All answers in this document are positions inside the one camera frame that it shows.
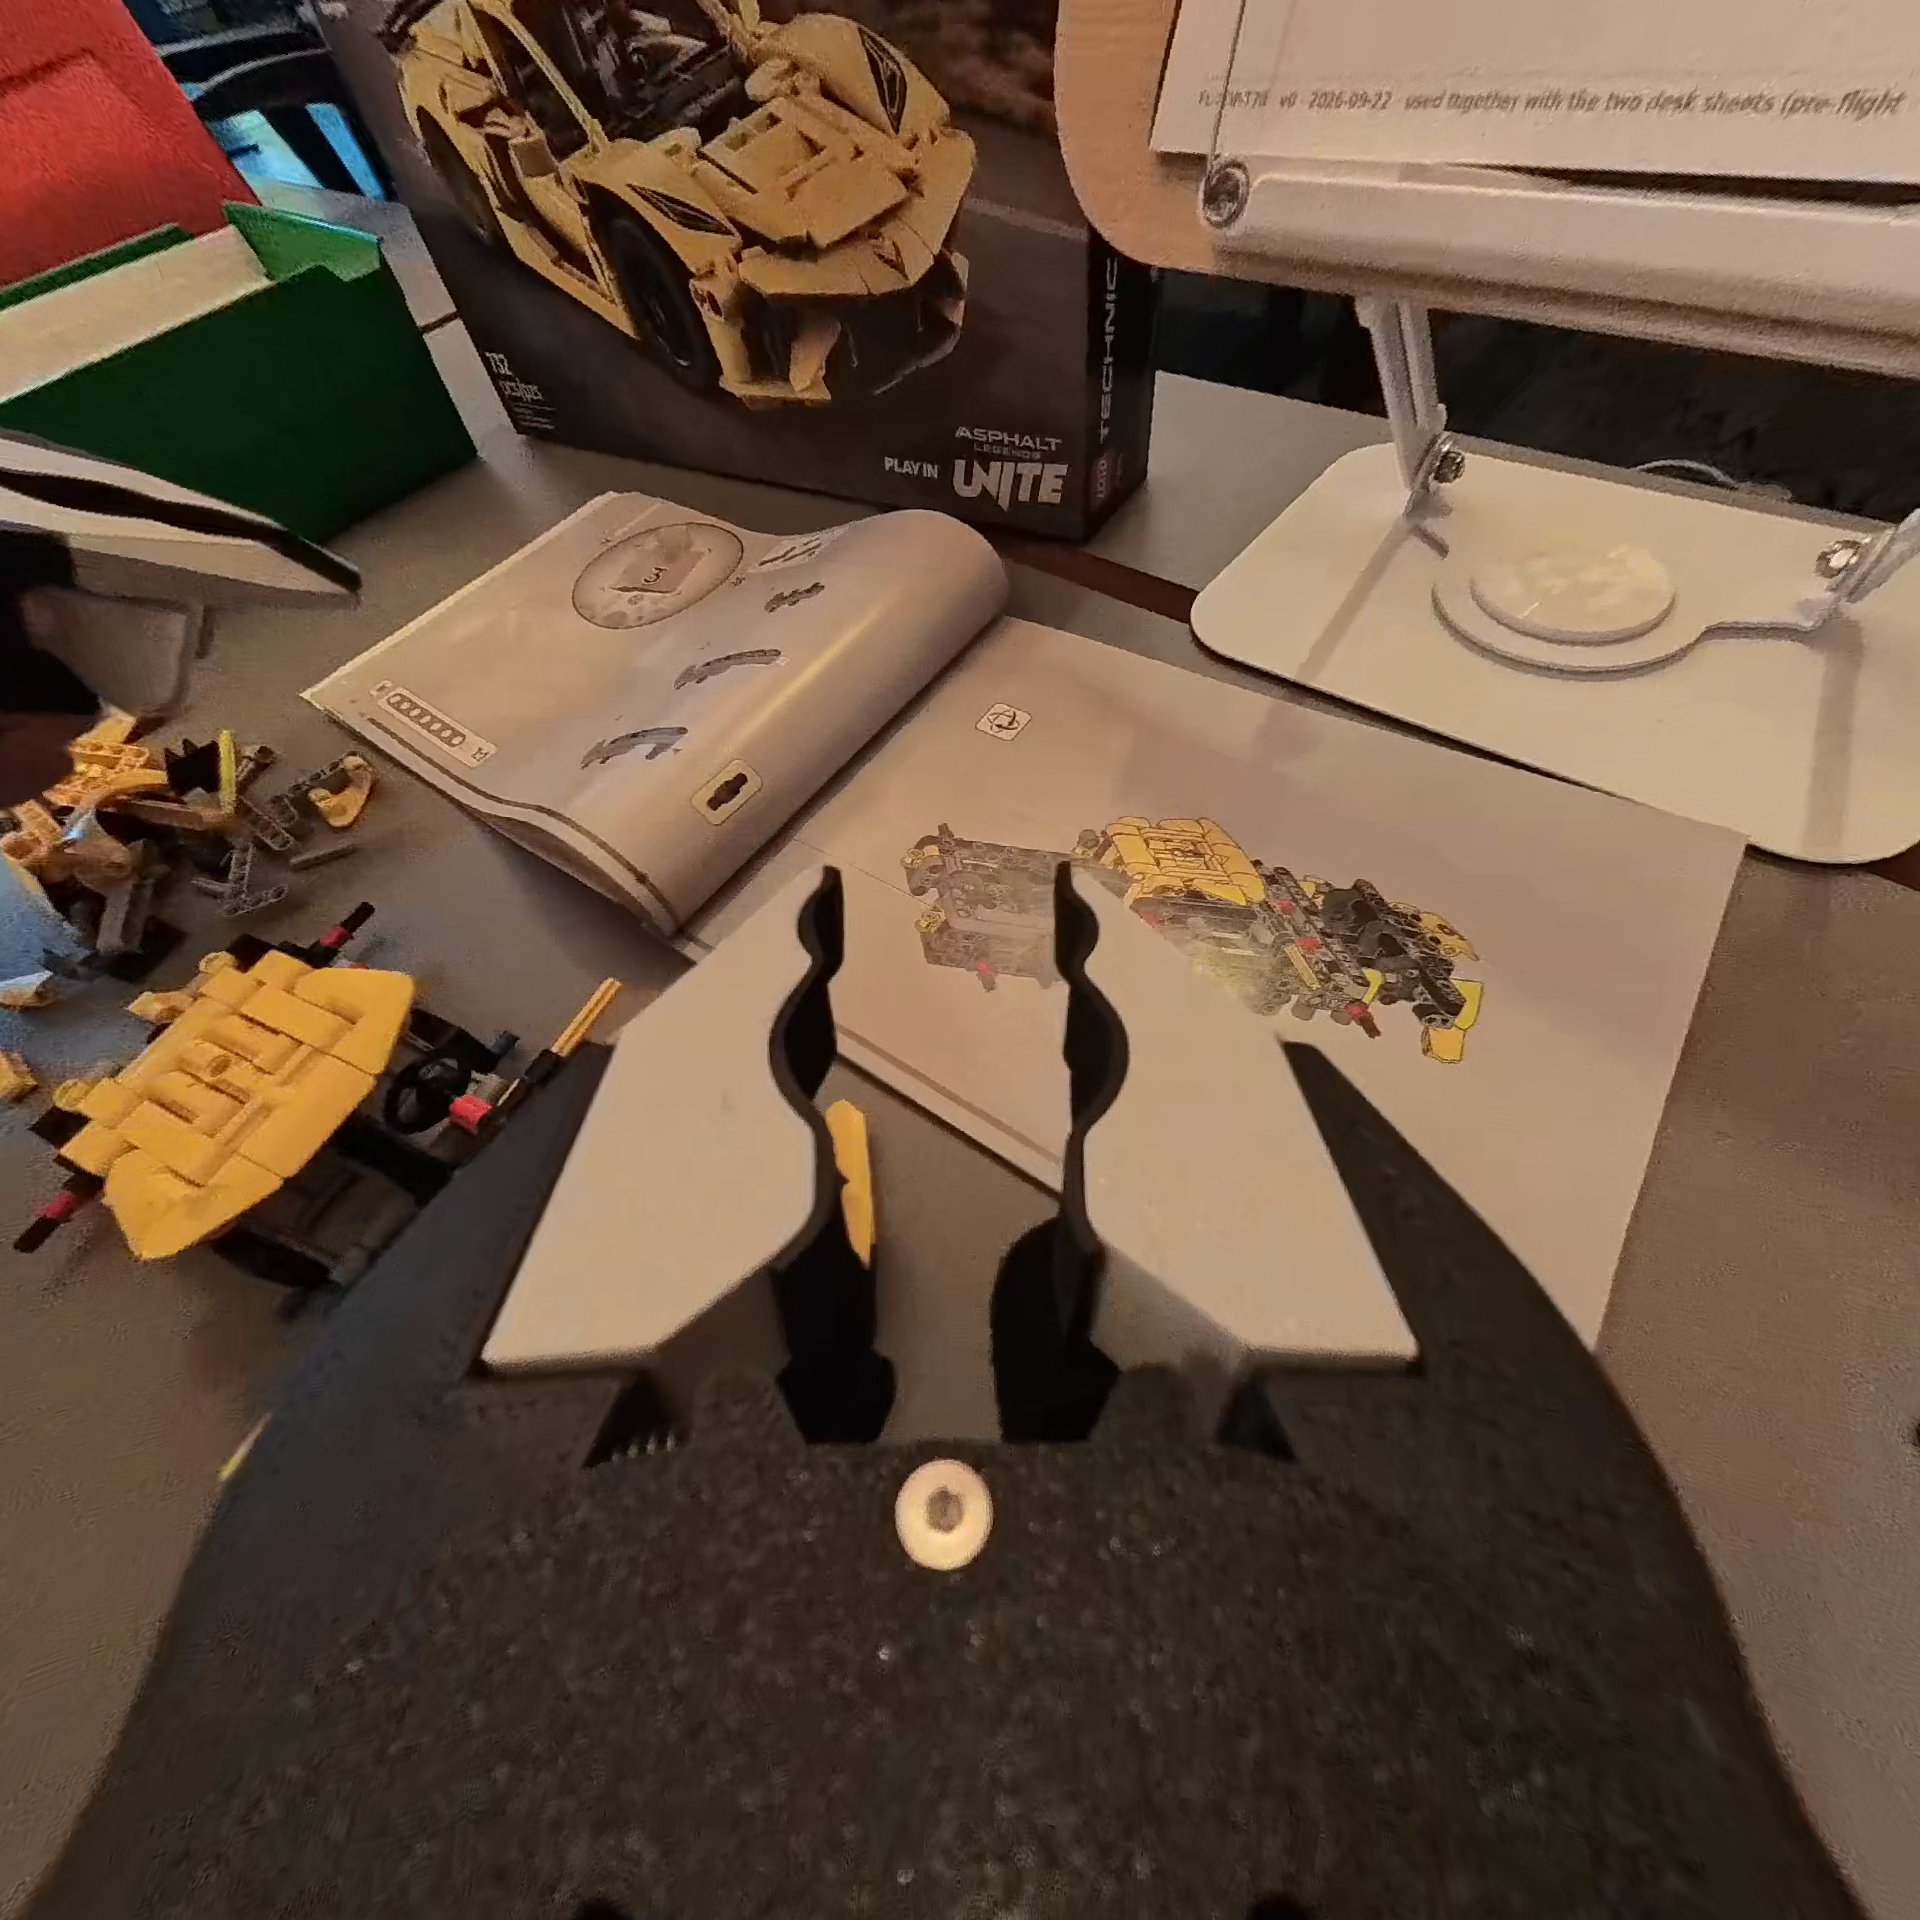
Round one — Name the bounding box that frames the green box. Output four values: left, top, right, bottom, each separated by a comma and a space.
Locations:
0, 201, 483, 543

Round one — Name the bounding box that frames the instruction booklet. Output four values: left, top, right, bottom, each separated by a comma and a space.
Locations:
299, 490, 1753, 1346

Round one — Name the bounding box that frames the printed paper sheet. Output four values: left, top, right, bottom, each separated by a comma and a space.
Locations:
1150, 0, 1920, 190

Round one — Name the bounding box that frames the grey desk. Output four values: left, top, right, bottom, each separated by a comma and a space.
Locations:
0, 186, 1920, 1920

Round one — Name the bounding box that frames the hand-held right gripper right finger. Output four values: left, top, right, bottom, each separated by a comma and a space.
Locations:
992, 861, 1423, 1454

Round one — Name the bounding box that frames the white document stand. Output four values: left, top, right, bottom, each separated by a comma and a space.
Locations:
1054, 0, 1920, 865

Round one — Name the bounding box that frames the pile of brick parts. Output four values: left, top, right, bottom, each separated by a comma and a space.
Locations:
0, 711, 380, 1104

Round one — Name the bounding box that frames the white sheets stack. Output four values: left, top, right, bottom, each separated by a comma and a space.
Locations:
0, 223, 275, 404

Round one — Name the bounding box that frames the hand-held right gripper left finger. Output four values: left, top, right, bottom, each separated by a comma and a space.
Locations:
480, 864, 896, 1449

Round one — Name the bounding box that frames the red box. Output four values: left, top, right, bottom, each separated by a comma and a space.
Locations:
0, 0, 260, 289

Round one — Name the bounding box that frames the toy car set box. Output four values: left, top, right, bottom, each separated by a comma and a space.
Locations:
320, 0, 1163, 543

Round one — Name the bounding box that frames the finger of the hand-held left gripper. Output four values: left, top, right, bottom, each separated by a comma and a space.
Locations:
0, 430, 328, 561
0, 510, 361, 718

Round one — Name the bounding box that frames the yellow black toy brick car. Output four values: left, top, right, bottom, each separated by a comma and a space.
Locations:
11, 900, 882, 1295

